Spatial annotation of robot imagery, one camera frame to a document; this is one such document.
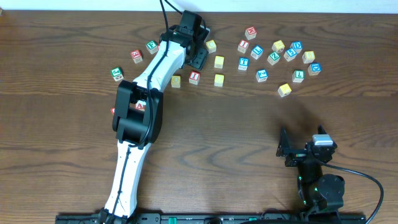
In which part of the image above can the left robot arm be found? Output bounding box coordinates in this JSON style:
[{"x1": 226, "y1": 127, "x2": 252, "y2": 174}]
[{"x1": 98, "y1": 11, "x2": 210, "y2": 223}]

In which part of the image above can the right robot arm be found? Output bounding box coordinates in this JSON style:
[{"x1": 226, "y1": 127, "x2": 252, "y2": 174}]
[{"x1": 276, "y1": 126, "x2": 345, "y2": 221}]

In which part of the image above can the red I block centre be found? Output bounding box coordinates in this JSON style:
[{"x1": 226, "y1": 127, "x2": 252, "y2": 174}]
[{"x1": 188, "y1": 71, "x2": 201, "y2": 85}]

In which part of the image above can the red i block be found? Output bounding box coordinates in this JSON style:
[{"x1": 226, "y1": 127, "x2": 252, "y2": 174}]
[
  {"x1": 238, "y1": 40, "x2": 249, "y2": 54},
  {"x1": 188, "y1": 71, "x2": 201, "y2": 85}
]

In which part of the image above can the yellow C letter block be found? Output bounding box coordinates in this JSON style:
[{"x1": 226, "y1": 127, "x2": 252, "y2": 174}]
[{"x1": 205, "y1": 40, "x2": 217, "y2": 54}]

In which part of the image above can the yellow O letter block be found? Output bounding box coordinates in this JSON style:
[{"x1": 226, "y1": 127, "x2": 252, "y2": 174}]
[{"x1": 170, "y1": 75, "x2": 181, "y2": 88}]

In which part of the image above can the green F letter block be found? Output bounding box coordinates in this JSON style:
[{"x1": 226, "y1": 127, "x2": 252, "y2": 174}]
[{"x1": 146, "y1": 40, "x2": 159, "y2": 54}]

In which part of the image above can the blue T letter block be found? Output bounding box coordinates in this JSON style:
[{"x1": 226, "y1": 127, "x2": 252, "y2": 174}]
[{"x1": 238, "y1": 57, "x2": 249, "y2": 71}]

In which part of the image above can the red I block upper right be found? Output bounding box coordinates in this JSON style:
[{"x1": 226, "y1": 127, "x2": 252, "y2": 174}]
[{"x1": 238, "y1": 40, "x2": 249, "y2": 54}]

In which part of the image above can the red H letter block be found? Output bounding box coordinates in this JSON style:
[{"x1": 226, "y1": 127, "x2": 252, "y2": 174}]
[{"x1": 245, "y1": 26, "x2": 257, "y2": 40}]

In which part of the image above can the green L letter block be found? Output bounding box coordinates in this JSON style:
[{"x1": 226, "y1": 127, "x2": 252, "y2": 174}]
[{"x1": 292, "y1": 70, "x2": 305, "y2": 83}]

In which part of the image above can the blue L letter block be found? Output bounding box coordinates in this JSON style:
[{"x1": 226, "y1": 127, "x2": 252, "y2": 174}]
[{"x1": 251, "y1": 45, "x2": 264, "y2": 60}]

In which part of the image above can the red G letter block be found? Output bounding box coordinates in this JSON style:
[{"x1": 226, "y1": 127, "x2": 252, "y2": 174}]
[{"x1": 131, "y1": 50, "x2": 143, "y2": 63}]

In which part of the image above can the blue D block right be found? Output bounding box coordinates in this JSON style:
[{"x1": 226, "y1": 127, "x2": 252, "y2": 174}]
[{"x1": 308, "y1": 63, "x2": 322, "y2": 76}]

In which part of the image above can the blue d block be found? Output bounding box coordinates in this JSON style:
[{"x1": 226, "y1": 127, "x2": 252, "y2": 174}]
[
  {"x1": 308, "y1": 63, "x2": 322, "y2": 76},
  {"x1": 290, "y1": 41, "x2": 303, "y2": 54}
]

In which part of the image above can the blue Z letter block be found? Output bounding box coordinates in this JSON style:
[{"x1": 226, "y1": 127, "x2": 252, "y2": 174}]
[{"x1": 256, "y1": 69, "x2": 269, "y2": 82}]

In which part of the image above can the red A letter block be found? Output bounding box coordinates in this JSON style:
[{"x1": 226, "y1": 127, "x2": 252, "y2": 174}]
[{"x1": 135, "y1": 102, "x2": 146, "y2": 111}]

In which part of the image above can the yellow 8 letter block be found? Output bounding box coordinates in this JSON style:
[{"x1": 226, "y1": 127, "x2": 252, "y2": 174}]
[{"x1": 302, "y1": 51, "x2": 315, "y2": 64}]

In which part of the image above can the green Z letter block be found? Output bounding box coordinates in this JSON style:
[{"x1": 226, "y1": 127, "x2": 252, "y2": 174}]
[{"x1": 267, "y1": 52, "x2": 280, "y2": 65}]

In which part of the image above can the green J letter block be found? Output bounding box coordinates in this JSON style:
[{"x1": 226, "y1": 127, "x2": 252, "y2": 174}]
[{"x1": 111, "y1": 67, "x2": 124, "y2": 82}]

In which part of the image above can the blue S letter block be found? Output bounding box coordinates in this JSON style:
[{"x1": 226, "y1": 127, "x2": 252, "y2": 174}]
[{"x1": 284, "y1": 48, "x2": 297, "y2": 62}]

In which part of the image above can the blue D block upper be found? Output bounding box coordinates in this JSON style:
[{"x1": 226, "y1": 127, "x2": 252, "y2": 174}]
[{"x1": 290, "y1": 41, "x2": 303, "y2": 54}]

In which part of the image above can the right black cable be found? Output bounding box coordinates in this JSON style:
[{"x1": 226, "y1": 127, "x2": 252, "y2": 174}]
[{"x1": 323, "y1": 163, "x2": 385, "y2": 224}]

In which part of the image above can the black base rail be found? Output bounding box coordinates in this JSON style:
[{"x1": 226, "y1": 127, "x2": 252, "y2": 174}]
[{"x1": 55, "y1": 213, "x2": 366, "y2": 224}]

